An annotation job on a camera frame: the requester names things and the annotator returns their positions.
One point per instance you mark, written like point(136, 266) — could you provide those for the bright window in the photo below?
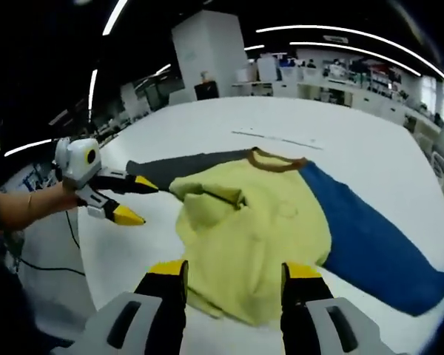
point(434, 96)

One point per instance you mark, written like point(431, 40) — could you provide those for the white cabinet panel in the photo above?
point(266, 68)

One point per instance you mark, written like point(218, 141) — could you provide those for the wide white pillar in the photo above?
point(207, 48)

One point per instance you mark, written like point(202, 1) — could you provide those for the shelf of coloured items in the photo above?
point(362, 72)

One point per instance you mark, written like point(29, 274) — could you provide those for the white counter row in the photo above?
point(355, 97)

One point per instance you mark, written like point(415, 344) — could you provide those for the ceiling air vent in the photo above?
point(336, 38)

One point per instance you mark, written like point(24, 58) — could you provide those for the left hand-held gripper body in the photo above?
point(75, 162)

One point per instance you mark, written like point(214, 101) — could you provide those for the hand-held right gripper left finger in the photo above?
point(133, 325)

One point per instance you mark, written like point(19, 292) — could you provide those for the person's left hand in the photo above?
point(57, 199)

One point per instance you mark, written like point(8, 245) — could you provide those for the person's dark clothing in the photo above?
point(5, 296)

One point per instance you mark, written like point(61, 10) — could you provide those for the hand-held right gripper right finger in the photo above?
point(325, 329)

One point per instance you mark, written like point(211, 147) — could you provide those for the white ceiling light strip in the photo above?
point(254, 47)
point(27, 147)
point(355, 31)
point(164, 69)
point(114, 18)
point(93, 90)
point(355, 51)

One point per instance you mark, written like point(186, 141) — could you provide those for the small black cabinet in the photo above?
point(206, 90)

